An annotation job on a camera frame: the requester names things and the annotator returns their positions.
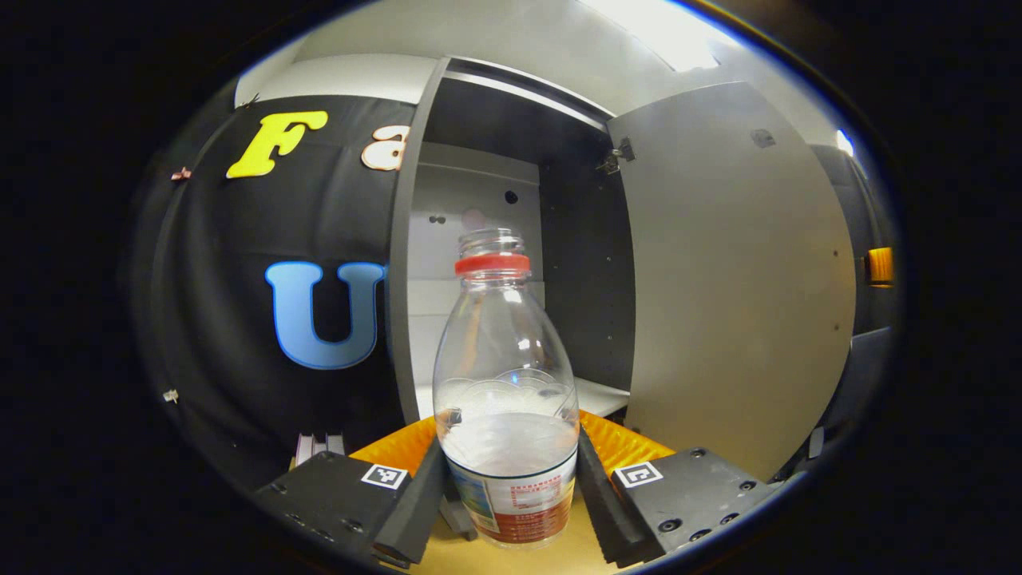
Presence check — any clear plastic bottle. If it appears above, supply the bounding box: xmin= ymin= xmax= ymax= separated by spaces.
xmin=432 ymin=228 xmax=581 ymax=551

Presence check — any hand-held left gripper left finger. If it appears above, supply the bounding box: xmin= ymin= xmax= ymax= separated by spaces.
xmin=252 ymin=414 xmax=450 ymax=570

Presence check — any dark grey cabinet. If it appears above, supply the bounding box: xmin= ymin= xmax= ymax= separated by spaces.
xmin=386 ymin=54 xmax=640 ymax=426

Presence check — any metal door hinge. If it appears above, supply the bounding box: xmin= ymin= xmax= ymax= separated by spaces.
xmin=595 ymin=137 xmax=636 ymax=176

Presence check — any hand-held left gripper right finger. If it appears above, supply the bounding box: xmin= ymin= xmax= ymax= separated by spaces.
xmin=575 ymin=409 xmax=789 ymax=569

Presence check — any grey white box set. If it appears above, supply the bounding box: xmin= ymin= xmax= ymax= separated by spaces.
xmin=294 ymin=432 xmax=347 ymax=469

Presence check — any long ceiling light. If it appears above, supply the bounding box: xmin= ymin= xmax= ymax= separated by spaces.
xmin=579 ymin=0 xmax=723 ymax=74

